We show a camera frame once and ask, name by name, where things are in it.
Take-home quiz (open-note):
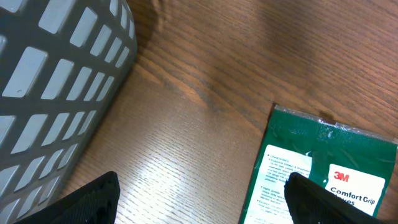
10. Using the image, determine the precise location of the green white package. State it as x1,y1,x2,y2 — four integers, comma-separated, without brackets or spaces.
239,105,397,223

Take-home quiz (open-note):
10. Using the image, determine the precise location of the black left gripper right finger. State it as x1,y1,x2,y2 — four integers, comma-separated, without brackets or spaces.
284,172,383,224

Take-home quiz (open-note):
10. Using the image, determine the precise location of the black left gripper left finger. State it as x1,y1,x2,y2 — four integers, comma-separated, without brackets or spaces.
17,171,121,224

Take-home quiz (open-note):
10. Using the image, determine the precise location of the grey plastic basket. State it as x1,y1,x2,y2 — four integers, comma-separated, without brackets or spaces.
1,0,137,223

